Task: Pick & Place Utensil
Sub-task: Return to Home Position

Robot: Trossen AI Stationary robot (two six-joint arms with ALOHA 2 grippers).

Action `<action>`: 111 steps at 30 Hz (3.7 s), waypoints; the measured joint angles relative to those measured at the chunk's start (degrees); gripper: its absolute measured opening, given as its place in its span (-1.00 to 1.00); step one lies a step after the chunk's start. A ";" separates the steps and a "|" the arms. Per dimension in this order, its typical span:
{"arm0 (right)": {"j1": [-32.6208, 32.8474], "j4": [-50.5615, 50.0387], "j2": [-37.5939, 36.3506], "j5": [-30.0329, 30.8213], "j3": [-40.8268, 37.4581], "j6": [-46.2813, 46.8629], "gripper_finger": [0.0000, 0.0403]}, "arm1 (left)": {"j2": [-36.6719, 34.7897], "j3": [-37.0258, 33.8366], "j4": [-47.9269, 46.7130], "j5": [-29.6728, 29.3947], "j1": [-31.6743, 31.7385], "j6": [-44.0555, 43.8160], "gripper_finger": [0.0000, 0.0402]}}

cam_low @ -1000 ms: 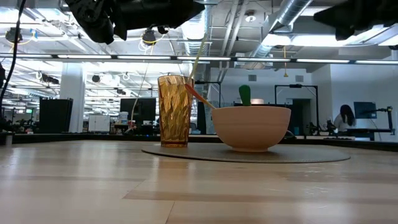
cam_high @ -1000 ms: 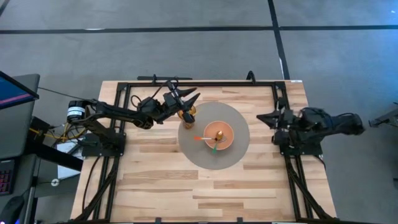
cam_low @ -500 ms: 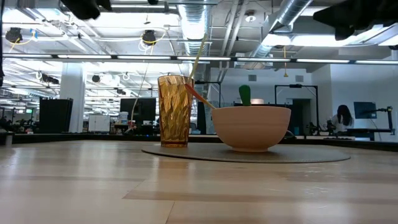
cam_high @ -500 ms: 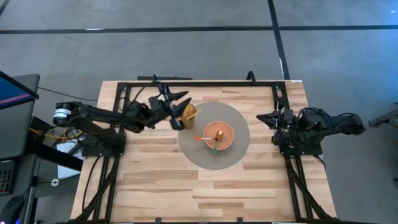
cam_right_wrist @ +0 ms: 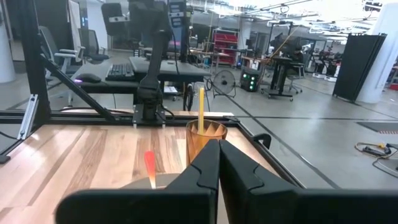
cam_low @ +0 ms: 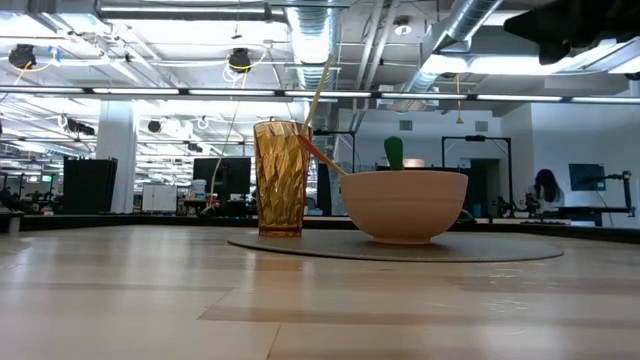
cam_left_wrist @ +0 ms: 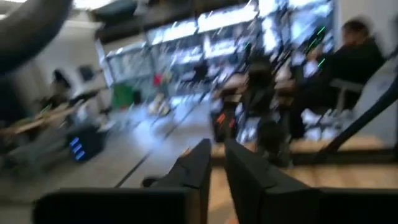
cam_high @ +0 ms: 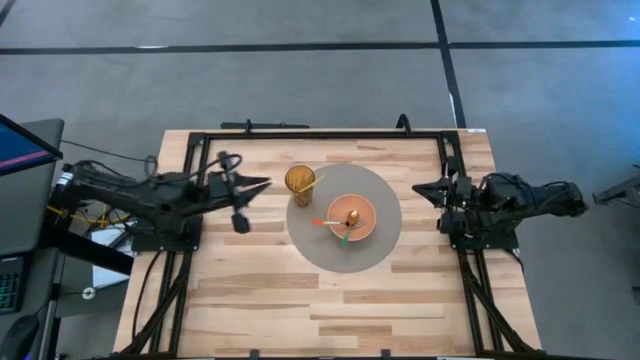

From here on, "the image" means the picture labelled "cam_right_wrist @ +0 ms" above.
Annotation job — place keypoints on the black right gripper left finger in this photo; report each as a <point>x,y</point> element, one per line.
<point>205,168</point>

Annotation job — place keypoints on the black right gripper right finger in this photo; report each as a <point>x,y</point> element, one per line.
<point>239,174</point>

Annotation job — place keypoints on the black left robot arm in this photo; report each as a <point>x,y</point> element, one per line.
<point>150,90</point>

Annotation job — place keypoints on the yellow stick utensil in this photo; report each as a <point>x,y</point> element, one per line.
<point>201,109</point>

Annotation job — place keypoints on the orange faceted cup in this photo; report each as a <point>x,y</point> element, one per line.
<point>194,146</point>

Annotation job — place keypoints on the black office chair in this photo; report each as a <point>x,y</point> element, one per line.
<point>93,43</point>
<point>295,73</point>

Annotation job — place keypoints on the white board panel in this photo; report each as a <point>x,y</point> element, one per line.
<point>74,21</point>

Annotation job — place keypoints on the black keyboard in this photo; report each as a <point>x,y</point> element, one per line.
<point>119,71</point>

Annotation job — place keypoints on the black computer mouse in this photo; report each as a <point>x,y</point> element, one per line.
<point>90,77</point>

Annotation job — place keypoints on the grey office chair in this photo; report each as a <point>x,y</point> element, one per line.
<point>46,40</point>

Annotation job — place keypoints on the black office desk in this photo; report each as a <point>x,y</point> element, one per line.
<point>174,73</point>

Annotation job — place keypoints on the black floor fan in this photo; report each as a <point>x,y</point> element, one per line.
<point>224,81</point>

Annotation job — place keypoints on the black box with green lights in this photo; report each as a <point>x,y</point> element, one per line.
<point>248,82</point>

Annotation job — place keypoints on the black standing desk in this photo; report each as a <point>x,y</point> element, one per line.
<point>278,74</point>

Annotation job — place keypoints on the red shelving rack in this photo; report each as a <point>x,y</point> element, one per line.
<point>225,40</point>

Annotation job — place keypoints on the white round pillar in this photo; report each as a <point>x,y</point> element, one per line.
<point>382,71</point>
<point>6,56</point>

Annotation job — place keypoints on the person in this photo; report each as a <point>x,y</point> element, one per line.
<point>298,56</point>

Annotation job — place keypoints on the grey floor mat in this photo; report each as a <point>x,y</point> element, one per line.
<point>379,126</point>

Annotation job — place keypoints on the black folding partition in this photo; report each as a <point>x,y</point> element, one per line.
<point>357,65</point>

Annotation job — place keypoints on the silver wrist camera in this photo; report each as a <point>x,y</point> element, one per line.
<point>118,19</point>

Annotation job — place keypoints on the black diagonal frame strut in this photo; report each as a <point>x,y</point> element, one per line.
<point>77,90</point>

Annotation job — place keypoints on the silver aluminium bracket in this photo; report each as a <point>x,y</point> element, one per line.
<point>29,115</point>

